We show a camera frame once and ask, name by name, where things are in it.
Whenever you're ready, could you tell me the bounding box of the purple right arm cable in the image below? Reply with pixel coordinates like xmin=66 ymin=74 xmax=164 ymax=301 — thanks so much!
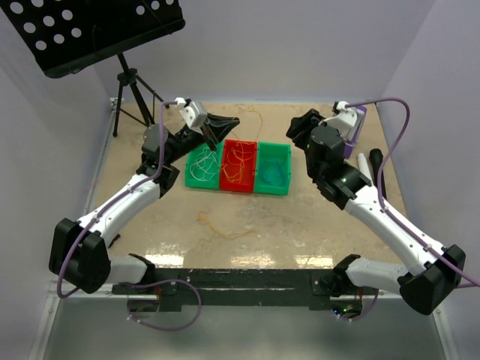
xmin=346 ymin=97 xmax=480 ymax=290

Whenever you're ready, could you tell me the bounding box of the green plastic bin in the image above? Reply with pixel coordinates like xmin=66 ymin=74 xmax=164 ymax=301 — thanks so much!
xmin=253 ymin=142 xmax=292 ymax=196
xmin=184 ymin=141 xmax=224 ymax=191

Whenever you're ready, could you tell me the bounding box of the white microphone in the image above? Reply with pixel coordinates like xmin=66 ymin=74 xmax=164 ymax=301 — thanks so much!
xmin=357 ymin=153 xmax=374 ymax=182

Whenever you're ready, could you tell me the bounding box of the white wire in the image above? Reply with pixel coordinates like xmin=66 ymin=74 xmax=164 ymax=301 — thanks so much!
xmin=193 ymin=145 xmax=219 ymax=177
xmin=188 ymin=146 xmax=219 ymax=182

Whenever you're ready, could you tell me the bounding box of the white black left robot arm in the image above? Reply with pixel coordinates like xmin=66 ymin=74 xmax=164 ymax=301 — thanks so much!
xmin=49 ymin=114 xmax=240 ymax=294

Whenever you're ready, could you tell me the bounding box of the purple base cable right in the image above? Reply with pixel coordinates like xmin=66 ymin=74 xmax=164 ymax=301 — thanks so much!
xmin=333 ymin=288 xmax=380 ymax=323

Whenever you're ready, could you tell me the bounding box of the red plastic bin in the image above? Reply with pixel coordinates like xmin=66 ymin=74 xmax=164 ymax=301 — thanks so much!
xmin=220 ymin=139 xmax=258 ymax=193

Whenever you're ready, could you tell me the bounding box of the right green plastic bin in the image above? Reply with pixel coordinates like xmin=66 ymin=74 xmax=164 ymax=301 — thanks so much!
xmin=253 ymin=142 xmax=292 ymax=196

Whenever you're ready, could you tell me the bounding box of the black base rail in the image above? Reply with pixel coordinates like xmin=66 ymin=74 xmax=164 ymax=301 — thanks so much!
xmin=112 ymin=268 xmax=359 ymax=311

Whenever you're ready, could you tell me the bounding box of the purple metronome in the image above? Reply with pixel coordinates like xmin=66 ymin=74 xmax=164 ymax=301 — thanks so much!
xmin=343 ymin=106 xmax=368 ymax=159

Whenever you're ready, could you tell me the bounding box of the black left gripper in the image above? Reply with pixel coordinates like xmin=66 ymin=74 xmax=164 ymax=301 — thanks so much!
xmin=166 ymin=112 xmax=239 ymax=165

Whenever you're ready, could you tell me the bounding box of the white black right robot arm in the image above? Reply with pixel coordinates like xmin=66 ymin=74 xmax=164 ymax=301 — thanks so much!
xmin=286 ymin=109 xmax=466 ymax=315

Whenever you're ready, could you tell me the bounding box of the black music stand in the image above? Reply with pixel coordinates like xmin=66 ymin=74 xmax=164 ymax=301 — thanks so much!
xmin=1 ymin=1 xmax=185 ymax=126

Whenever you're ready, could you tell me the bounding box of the left green plastic bin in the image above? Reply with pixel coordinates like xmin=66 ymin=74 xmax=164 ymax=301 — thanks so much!
xmin=184 ymin=141 xmax=224 ymax=191

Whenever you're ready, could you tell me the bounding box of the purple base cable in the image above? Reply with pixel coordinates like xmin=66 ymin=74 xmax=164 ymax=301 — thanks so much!
xmin=126 ymin=276 xmax=203 ymax=332
xmin=333 ymin=288 xmax=380 ymax=323

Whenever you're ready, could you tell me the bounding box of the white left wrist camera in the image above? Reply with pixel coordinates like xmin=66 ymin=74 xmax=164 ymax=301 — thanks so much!
xmin=175 ymin=97 xmax=208 ymax=133

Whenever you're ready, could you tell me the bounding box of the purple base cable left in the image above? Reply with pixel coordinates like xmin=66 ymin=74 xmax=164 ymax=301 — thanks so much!
xmin=126 ymin=276 xmax=203 ymax=332

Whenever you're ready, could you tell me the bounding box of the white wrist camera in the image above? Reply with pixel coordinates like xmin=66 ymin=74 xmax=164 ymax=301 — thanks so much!
xmin=175 ymin=97 xmax=208 ymax=133
xmin=321 ymin=100 xmax=357 ymax=139

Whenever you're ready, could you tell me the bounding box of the black microphone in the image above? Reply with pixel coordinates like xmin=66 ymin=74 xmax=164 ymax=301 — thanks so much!
xmin=369 ymin=148 xmax=386 ymax=192

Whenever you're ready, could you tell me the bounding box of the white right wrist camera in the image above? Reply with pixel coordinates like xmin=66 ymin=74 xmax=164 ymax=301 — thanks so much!
xmin=321 ymin=100 xmax=357 ymax=139

